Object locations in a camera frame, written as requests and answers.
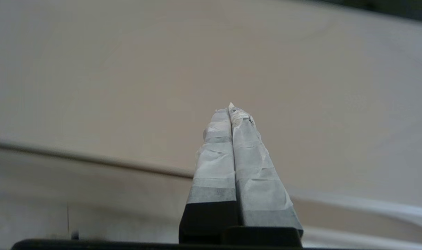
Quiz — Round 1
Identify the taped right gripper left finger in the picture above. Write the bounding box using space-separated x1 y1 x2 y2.
178 108 240 244

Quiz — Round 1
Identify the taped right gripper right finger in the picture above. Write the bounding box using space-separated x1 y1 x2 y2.
228 102 304 237

